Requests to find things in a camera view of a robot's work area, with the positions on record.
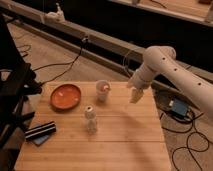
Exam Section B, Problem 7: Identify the black camera tripod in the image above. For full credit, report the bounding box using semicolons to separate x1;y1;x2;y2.
0;12;42;171

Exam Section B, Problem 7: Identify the white object on rail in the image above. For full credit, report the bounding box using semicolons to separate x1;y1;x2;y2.
45;3;65;22

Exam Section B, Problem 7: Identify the black striped box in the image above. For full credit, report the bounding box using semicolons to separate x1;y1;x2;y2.
25;122;56;141

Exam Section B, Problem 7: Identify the clear plastic cup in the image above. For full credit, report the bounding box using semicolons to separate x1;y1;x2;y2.
96;80;111;102

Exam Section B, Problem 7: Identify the black floor cable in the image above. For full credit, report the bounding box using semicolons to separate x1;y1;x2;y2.
159;89;213;171

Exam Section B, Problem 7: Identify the orange round plate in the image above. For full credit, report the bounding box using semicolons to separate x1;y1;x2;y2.
50;84;81;111

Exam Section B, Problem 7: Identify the clear plastic bottle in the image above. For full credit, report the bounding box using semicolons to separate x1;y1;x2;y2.
84;106;97;134

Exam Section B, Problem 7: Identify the blue power box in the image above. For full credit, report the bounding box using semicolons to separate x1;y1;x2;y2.
169;99;188;117

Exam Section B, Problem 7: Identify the long metal rail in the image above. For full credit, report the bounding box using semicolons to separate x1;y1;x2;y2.
0;0;213;84

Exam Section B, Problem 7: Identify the black hanging cable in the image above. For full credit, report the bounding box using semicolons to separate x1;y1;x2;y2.
32;35;90;85

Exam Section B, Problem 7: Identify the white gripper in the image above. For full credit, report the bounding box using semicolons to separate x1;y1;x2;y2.
127;69;154;103

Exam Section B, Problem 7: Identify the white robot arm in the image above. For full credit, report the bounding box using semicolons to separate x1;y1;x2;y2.
128;46;213;118

